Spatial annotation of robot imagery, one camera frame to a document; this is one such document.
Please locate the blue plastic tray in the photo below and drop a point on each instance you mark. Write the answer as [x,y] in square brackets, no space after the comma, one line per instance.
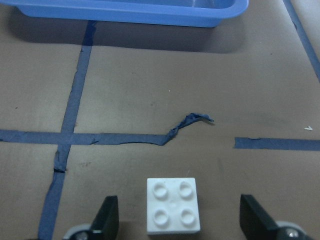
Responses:
[187,13]

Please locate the brown paper table cover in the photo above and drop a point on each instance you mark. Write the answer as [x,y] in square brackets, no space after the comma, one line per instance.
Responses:
[251,74]

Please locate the white block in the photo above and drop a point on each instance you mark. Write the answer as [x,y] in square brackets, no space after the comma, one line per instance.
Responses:
[172,206]

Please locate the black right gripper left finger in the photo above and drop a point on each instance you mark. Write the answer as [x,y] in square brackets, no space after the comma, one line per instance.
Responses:
[105,225]

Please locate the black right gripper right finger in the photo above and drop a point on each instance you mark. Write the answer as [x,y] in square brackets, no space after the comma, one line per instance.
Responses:
[255,222]

